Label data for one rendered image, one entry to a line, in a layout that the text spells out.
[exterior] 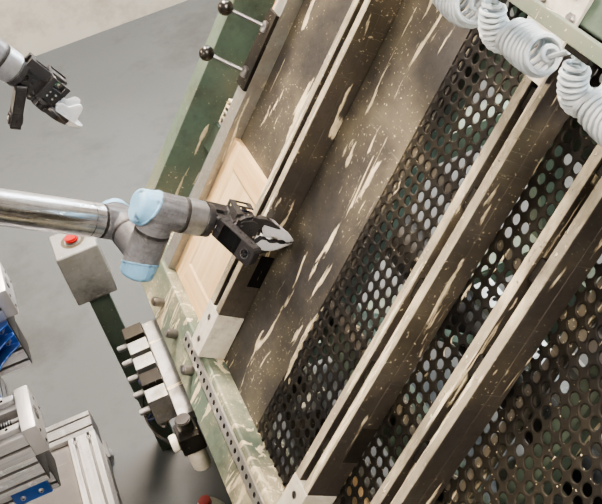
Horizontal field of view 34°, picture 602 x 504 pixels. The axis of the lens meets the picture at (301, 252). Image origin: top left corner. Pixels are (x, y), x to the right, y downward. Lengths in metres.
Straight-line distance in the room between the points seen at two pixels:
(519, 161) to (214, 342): 0.99
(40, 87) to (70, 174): 2.46
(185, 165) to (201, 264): 0.36
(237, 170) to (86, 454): 1.19
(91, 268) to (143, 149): 2.03
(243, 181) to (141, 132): 2.55
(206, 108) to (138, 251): 0.76
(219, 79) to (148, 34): 3.10
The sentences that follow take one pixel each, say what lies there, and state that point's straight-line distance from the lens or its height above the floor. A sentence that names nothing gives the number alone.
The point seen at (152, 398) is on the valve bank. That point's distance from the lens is 2.49.
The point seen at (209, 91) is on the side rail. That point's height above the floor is 1.21.
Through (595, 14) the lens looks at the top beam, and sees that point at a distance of 1.47.
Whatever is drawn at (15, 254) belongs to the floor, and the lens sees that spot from 4.44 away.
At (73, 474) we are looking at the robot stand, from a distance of 3.18.
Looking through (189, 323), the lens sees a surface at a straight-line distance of 2.42.
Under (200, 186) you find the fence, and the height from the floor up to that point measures 1.10.
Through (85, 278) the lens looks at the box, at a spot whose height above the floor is 0.84.
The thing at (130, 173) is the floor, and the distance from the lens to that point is 4.62.
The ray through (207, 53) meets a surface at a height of 1.42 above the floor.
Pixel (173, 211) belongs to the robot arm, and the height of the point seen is 1.39.
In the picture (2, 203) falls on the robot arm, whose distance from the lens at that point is 1.99.
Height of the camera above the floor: 2.56
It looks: 41 degrees down
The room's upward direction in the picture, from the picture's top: 15 degrees counter-clockwise
